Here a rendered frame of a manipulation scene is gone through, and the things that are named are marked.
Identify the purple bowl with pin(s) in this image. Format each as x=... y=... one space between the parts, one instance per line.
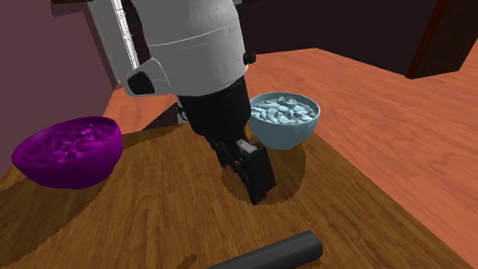
x=70 y=156

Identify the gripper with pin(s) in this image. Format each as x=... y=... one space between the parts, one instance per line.
x=218 y=111

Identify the black cylinder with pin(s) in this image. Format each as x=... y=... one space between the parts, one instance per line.
x=263 y=257

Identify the light blue bowl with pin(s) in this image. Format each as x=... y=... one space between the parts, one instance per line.
x=282 y=126

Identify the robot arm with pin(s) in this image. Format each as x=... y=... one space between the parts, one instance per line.
x=196 y=40

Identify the wooden table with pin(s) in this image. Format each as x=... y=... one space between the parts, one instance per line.
x=146 y=221

